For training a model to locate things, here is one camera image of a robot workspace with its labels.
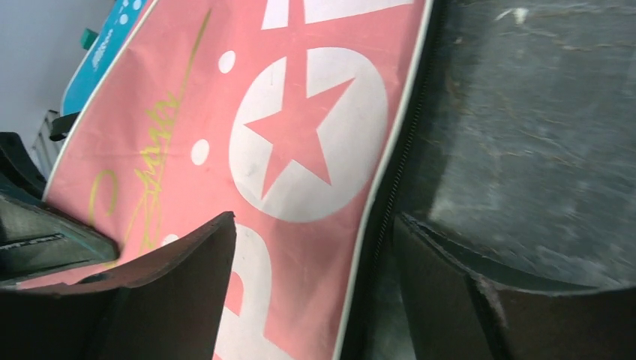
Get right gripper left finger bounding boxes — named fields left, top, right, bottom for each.
left=1, top=211, right=236, bottom=360

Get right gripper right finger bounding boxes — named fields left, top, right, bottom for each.
left=393, top=214, right=635, bottom=359

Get blue racket cover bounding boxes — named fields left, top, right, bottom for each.
left=60, top=0, right=150, bottom=116

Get pink racket cover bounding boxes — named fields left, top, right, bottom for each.
left=19, top=1, right=433, bottom=359

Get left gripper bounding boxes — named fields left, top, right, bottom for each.
left=1, top=132, right=119, bottom=286

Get teal clip on rail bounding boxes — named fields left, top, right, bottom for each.
left=80, top=28, right=99, bottom=50

